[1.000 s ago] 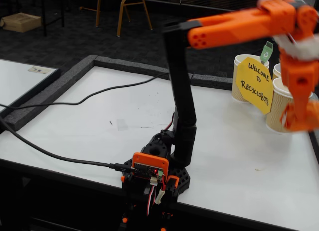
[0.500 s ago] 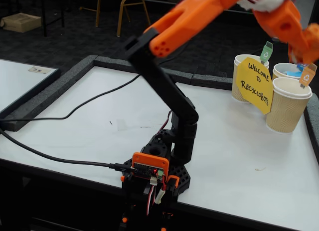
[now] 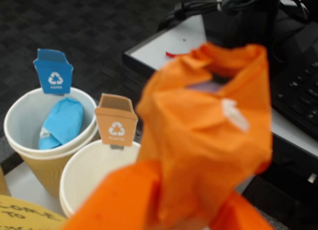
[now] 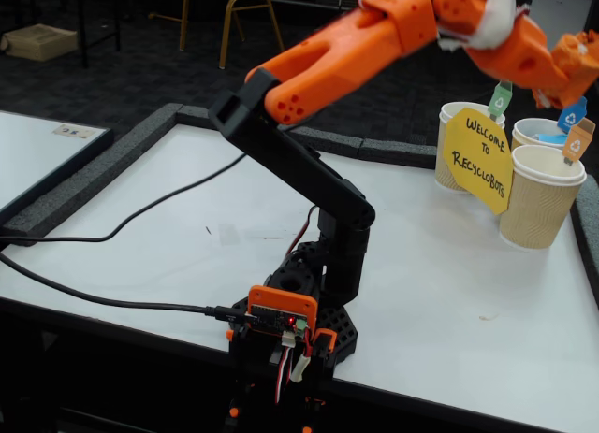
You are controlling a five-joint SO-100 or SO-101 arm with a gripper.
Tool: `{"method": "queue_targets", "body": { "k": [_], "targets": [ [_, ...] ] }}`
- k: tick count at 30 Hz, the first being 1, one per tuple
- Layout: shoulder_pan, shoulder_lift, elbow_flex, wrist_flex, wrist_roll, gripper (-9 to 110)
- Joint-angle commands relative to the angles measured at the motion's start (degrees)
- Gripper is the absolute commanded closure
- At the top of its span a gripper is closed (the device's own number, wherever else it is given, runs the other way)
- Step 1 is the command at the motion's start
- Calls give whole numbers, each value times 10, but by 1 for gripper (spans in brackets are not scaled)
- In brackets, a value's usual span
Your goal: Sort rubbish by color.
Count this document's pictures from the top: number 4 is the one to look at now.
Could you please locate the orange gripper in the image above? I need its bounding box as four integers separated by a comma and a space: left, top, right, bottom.
466, 19, 576, 95

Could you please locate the black robot base with clamp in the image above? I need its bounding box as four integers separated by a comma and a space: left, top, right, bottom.
223, 295, 360, 433

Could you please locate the paper cup with blue tag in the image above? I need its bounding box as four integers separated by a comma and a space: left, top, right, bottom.
511, 118, 581, 156

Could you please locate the green recycle bin tag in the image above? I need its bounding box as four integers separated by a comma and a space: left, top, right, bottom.
486, 80, 514, 123

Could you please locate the white standing board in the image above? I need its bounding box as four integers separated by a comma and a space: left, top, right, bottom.
512, 0, 595, 86

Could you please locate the orange recycle bin tag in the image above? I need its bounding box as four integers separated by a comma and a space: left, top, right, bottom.
561, 117, 596, 167

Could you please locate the white tape wrap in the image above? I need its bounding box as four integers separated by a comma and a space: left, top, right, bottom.
437, 0, 533, 54

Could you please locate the paper cup with green tag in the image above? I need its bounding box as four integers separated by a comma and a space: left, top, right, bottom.
433, 101, 506, 195

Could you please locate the yellow handwritten welcome sign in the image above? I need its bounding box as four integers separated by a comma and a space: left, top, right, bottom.
442, 106, 515, 215

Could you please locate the paper cup with orange tag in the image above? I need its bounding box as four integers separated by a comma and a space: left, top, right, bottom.
499, 145, 588, 251

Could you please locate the dark grey foam border strip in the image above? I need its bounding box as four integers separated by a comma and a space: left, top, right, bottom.
173, 104, 365, 161
1, 102, 184, 248
569, 174, 599, 308
359, 137, 439, 171

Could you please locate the orange controller board holder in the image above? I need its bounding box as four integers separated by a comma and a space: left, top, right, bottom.
246, 285, 320, 337

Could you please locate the small paper label sticker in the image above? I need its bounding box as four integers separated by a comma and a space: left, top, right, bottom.
51, 123, 96, 140

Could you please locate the brown cardboard box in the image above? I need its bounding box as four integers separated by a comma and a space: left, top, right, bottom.
0, 23, 80, 63

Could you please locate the servo wire bundle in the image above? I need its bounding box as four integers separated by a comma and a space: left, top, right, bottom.
272, 332, 313, 405

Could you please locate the black metal table frame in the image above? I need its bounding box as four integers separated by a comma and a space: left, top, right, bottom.
74, 0, 124, 70

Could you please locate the whiteboard with black frame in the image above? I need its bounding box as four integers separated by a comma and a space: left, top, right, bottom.
0, 109, 115, 224

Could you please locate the thin black camera cable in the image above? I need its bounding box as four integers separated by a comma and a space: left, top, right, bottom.
0, 152, 247, 243

